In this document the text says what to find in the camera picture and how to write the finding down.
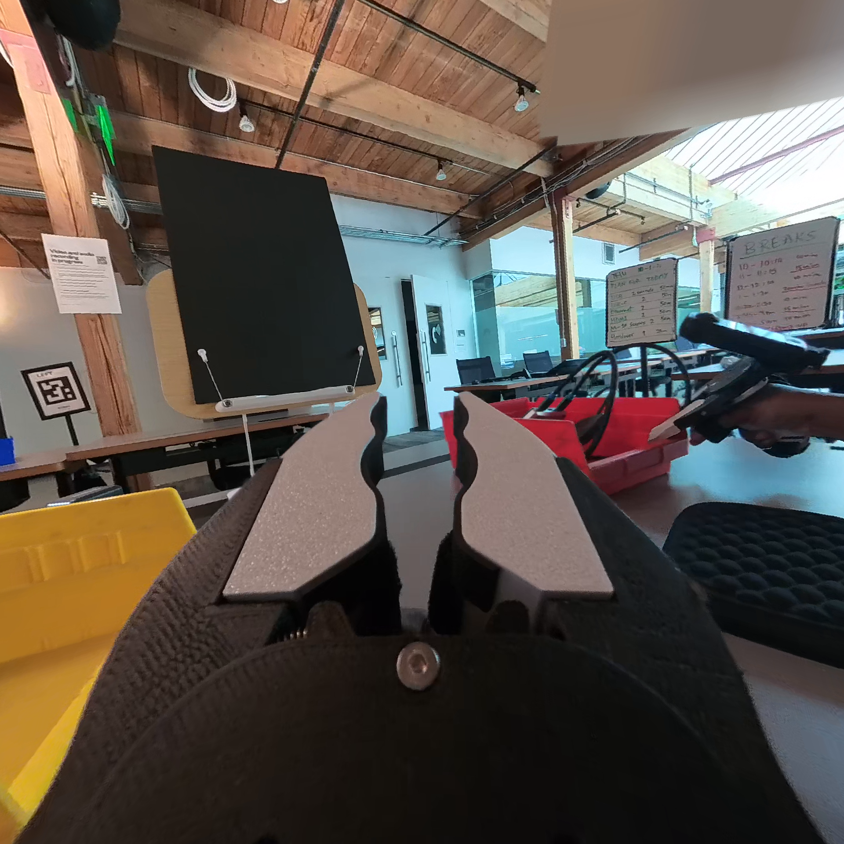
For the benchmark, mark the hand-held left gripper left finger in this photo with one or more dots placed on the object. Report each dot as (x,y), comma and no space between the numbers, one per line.
(310,501)

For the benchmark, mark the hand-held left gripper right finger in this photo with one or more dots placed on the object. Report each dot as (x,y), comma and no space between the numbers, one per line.
(527,514)

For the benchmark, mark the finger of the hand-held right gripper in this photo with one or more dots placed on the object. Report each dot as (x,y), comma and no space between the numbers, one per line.
(679,422)

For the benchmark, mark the red plastic bin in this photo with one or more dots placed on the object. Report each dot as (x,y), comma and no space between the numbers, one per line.
(626,471)

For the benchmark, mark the yellow plastic bin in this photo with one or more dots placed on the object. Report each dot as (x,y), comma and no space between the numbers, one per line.
(66,593)

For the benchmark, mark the person's right hand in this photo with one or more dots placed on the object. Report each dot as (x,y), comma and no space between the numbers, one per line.
(778,412)

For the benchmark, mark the large handwritten whiteboard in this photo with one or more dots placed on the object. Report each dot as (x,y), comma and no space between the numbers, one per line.
(778,277)

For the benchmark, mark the schedule whiteboard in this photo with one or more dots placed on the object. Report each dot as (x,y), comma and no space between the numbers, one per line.
(639,303)

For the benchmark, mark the wooden top desk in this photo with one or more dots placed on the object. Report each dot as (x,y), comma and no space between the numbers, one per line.
(132,445)
(501,386)

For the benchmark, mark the black office chair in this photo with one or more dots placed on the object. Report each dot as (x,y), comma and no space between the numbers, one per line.
(539,362)
(476,369)

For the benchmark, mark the white door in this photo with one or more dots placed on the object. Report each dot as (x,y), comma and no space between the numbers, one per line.
(432,395)

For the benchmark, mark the black mesh pad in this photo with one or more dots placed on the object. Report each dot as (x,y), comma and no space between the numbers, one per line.
(758,573)

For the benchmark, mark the wooden book stand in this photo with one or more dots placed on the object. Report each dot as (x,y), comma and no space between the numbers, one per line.
(161,343)

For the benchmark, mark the black square board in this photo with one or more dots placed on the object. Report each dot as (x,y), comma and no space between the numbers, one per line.
(257,277)

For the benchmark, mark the black white marker sign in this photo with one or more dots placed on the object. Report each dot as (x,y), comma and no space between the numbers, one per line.
(56,390)

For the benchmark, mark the blue plastic bin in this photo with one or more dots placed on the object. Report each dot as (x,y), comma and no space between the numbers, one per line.
(5,452)

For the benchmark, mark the white paper notice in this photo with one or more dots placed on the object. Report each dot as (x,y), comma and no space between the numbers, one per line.
(82,273)

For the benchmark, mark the green exit sign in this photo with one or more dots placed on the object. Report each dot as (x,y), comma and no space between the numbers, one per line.
(105,125)

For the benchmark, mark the black round ceiling fixture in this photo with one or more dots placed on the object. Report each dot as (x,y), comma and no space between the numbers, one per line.
(86,23)

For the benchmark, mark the wooden post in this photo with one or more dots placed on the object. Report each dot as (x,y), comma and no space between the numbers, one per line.
(566,283)
(99,356)

